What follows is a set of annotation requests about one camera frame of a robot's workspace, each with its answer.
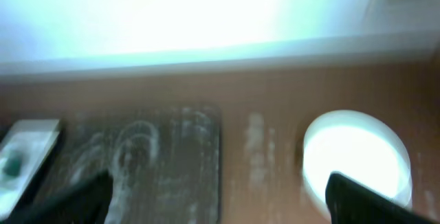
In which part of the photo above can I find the dark brown plastic tray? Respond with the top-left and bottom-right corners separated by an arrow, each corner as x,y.
35,104 -> 221,223

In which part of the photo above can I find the white plate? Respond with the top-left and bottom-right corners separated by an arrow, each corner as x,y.
302,110 -> 413,219

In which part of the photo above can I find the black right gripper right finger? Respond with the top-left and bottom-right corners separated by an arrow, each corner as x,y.
325,172 -> 434,224

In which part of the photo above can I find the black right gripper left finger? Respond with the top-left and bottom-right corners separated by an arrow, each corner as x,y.
6,170 -> 113,224

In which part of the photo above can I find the grey tray with soapy water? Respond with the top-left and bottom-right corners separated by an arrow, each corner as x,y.
1,119 -> 60,221

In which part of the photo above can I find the green yellow sponge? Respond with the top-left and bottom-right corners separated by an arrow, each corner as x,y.
2,151 -> 23,177

